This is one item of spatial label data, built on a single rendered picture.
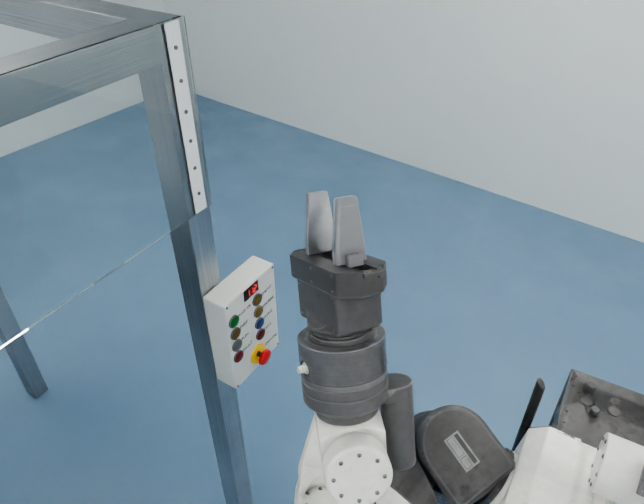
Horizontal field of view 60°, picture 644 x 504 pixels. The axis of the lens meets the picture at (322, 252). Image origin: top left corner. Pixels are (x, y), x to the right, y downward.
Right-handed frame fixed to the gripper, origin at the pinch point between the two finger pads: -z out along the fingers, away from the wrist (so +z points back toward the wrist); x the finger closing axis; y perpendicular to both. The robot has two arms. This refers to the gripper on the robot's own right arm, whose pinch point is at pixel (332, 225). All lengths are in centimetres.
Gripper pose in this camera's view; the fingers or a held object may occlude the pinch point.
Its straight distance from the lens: 52.4
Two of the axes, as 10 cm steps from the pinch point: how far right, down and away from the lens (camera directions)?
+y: -8.7, 1.9, -4.6
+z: 0.8, 9.7, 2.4
